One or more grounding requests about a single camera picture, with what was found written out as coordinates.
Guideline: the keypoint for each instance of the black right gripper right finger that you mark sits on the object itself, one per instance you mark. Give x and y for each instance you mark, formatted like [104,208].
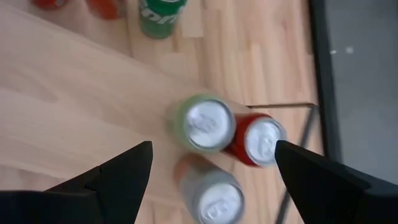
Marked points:
[326,193]

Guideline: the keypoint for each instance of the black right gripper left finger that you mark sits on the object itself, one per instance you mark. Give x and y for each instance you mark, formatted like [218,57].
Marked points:
[118,186]

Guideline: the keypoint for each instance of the red soda can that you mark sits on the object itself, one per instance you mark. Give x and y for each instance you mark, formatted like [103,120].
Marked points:
[258,137]

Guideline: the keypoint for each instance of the silver soda can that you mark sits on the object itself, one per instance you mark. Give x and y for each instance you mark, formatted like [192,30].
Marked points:
[217,202]

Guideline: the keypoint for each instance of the light green soda can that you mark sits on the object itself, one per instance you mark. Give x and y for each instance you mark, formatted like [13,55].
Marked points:
[208,124]

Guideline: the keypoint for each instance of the green Sprite can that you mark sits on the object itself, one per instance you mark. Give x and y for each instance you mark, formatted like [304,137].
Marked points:
[158,21]

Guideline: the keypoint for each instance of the red Fanta strawberry can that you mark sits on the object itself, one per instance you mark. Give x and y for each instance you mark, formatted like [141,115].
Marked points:
[48,3]
[105,7]

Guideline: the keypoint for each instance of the wooden shelf with black legs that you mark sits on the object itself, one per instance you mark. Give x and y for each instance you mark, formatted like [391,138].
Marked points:
[77,109]

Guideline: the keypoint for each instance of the black aluminium table frame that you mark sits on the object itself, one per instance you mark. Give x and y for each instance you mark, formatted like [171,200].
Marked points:
[323,77]

